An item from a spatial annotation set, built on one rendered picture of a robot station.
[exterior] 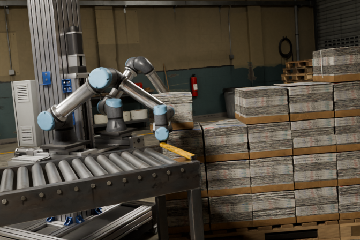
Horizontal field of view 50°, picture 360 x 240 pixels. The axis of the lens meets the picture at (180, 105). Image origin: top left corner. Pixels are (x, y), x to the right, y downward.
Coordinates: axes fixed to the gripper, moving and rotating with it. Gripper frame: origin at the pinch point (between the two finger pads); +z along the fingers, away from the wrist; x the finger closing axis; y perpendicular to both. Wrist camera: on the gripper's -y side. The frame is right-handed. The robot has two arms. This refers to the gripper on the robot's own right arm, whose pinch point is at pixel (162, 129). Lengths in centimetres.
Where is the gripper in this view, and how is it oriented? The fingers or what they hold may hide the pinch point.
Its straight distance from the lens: 243.9
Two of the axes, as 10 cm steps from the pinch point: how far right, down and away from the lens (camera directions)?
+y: -0.8, -9.9, -0.8
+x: -10.0, 0.8, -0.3
